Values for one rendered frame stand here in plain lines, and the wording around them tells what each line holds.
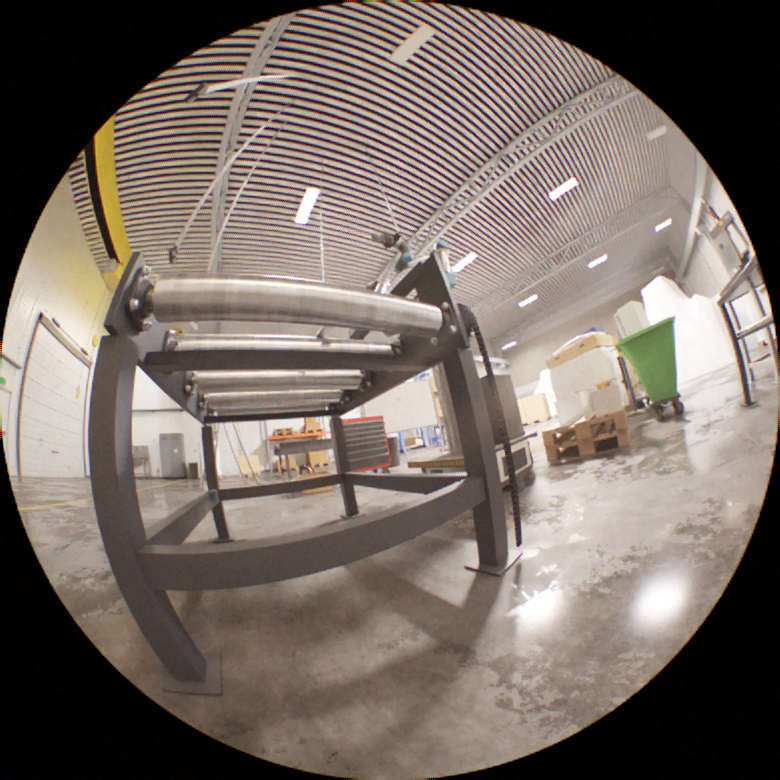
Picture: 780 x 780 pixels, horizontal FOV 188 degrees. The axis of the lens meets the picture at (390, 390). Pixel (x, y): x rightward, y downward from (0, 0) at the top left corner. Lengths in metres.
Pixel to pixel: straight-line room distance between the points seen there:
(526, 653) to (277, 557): 0.52
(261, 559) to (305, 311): 0.52
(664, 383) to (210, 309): 3.01
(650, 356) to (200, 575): 2.98
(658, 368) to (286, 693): 2.97
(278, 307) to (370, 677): 0.82
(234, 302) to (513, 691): 0.91
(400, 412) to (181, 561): 5.74
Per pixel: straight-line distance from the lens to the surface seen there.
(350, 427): 3.37
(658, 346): 2.72
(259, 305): 0.55
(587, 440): 2.24
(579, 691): 0.55
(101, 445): 0.54
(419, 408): 6.07
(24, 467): 10.14
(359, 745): 0.53
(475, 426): 0.73
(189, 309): 0.57
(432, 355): 0.88
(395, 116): 8.22
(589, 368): 3.83
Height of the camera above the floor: 0.49
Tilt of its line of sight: 13 degrees up
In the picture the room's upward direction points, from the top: 11 degrees counter-clockwise
